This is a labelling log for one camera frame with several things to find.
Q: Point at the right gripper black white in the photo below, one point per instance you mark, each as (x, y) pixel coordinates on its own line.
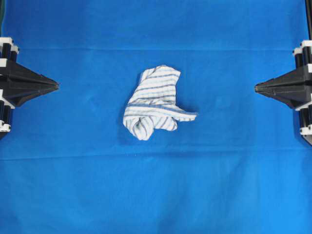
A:
(299, 99)

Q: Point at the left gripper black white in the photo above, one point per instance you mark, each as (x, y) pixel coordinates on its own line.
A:
(14, 97)

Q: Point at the white blue striped towel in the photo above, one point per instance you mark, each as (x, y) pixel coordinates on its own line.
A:
(153, 103)

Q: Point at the green side panel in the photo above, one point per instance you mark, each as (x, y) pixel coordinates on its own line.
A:
(2, 13)

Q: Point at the blue table cloth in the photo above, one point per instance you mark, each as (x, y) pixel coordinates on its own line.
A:
(69, 166)

